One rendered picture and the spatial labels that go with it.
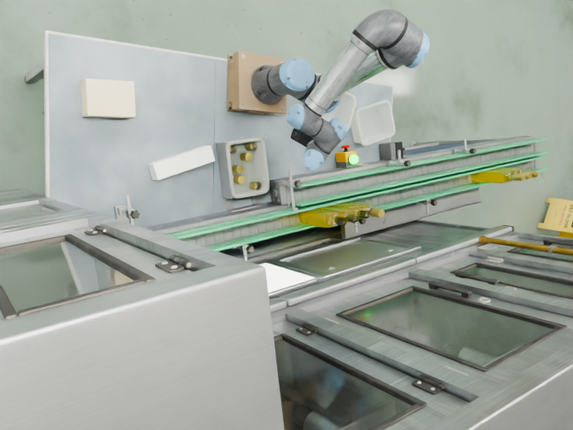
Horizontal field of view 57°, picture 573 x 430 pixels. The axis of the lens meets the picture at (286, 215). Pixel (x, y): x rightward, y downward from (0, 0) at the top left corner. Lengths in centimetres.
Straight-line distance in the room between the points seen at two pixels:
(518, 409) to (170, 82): 157
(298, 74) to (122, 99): 62
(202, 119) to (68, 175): 54
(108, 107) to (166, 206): 42
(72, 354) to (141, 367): 7
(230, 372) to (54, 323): 21
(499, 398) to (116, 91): 147
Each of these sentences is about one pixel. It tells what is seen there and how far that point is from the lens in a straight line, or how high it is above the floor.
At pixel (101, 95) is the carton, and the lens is 191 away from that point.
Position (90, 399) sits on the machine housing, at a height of 213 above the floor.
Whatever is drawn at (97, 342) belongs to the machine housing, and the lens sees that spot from 58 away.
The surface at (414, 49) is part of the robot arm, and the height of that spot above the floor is 146.
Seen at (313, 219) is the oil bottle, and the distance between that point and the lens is 211.
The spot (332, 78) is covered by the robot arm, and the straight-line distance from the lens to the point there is 176.
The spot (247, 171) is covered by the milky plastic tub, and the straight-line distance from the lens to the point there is 218.
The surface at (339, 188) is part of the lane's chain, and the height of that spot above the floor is 88.
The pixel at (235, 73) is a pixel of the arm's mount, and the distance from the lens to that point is 213.
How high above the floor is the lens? 266
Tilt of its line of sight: 56 degrees down
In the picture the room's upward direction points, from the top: 99 degrees clockwise
